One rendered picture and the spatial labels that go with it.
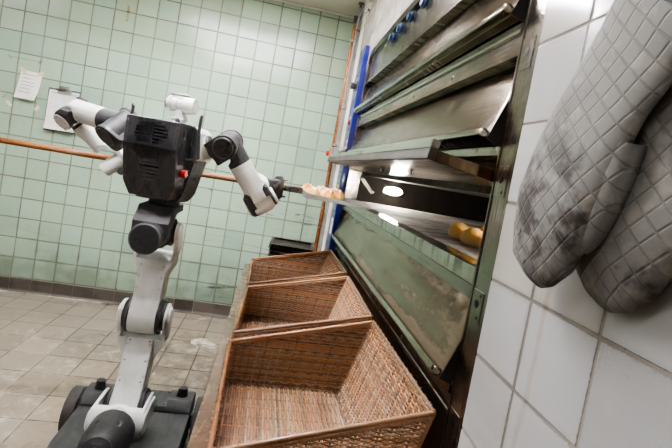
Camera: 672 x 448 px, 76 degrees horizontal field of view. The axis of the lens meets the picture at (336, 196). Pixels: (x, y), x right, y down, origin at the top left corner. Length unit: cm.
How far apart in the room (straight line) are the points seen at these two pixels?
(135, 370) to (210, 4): 274
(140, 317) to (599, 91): 169
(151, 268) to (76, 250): 209
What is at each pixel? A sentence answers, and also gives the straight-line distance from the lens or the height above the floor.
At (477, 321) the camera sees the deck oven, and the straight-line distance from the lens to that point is 95.
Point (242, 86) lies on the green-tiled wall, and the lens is 361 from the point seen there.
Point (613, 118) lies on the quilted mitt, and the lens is 60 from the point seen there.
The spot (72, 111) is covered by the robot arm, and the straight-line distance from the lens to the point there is 206.
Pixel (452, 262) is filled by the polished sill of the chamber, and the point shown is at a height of 116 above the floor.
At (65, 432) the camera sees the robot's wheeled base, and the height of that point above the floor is 17.
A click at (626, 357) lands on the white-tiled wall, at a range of 65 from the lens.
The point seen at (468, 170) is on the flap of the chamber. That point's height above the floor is 138.
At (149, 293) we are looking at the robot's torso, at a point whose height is 72.
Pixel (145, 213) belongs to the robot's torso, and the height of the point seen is 105.
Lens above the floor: 132
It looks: 3 degrees down
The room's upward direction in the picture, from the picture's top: 10 degrees clockwise
